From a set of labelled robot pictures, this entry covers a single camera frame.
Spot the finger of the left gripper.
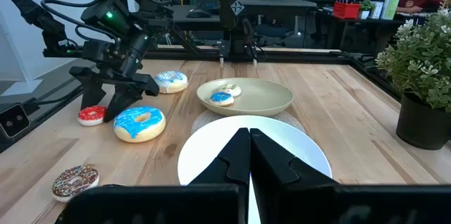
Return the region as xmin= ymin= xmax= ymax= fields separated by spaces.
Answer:
xmin=102 ymin=73 xmax=161 ymax=123
xmin=68 ymin=66 xmax=107 ymax=111

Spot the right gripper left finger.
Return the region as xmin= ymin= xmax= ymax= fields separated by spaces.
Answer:
xmin=58 ymin=127 xmax=251 ymax=224

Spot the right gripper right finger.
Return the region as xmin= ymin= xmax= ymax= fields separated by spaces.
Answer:
xmin=249 ymin=127 xmax=451 ymax=224

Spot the small red sprinkled donut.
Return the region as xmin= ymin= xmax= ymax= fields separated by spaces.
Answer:
xmin=77 ymin=105 xmax=108 ymax=127

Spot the large blue frosted donut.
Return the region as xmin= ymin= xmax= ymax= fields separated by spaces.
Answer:
xmin=113 ymin=106 xmax=167 ymax=144

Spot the large white blue-drizzled donut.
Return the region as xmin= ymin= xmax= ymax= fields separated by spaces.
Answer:
xmin=154 ymin=70 xmax=189 ymax=94

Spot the small blue frosted donut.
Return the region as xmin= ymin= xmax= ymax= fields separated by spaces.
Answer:
xmin=209 ymin=91 xmax=235 ymax=108

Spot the large chocolate frosted donut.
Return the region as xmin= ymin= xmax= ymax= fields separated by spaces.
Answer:
xmin=52 ymin=182 xmax=126 ymax=224

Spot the small chocolate sprinkled donut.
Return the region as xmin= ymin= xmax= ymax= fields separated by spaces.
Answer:
xmin=51 ymin=163 xmax=100 ymax=204

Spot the small white frosted donut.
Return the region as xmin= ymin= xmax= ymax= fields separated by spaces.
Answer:
xmin=218 ymin=83 xmax=242 ymax=98

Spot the white round plate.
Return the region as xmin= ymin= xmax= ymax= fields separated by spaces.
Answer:
xmin=177 ymin=115 xmax=333 ymax=186

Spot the woven round coaster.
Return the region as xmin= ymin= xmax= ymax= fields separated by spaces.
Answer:
xmin=190 ymin=108 xmax=307 ymax=135

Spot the black computer mouse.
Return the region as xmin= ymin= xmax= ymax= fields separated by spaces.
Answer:
xmin=185 ymin=8 xmax=211 ymax=19

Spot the black keyboard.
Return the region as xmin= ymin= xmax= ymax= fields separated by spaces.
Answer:
xmin=195 ymin=1 xmax=222 ymax=11

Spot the beige round plate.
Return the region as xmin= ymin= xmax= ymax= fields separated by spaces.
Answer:
xmin=196 ymin=77 xmax=295 ymax=118

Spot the black office desk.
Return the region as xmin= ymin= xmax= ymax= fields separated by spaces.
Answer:
xmin=172 ymin=0 xmax=318 ymax=32

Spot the green plant in black pot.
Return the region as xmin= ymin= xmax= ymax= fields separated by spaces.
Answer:
xmin=375 ymin=7 xmax=451 ymax=151

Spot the dark office desk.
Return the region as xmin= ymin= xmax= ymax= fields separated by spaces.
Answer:
xmin=316 ymin=8 xmax=434 ymax=54

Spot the red pencil box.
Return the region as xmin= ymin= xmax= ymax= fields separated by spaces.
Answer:
xmin=333 ymin=0 xmax=361 ymax=20

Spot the small plant in white pot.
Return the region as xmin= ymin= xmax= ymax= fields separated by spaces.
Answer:
xmin=359 ymin=0 xmax=376 ymax=20

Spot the white framed card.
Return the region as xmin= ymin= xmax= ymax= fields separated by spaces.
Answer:
xmin=369 ymin=1 xmax=384 ymax=20

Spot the green white sign card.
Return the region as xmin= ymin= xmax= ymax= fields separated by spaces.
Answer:
xmin=380 ymin=0 xmax=402 ymax=20

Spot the black table-level camera box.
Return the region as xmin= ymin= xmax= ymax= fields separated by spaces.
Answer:
xmin=0 ymin=103 xmax=32 ymax=139

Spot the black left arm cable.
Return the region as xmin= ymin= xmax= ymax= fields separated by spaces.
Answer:
xmin=40 ymin=0 xmax=170 ymax=47

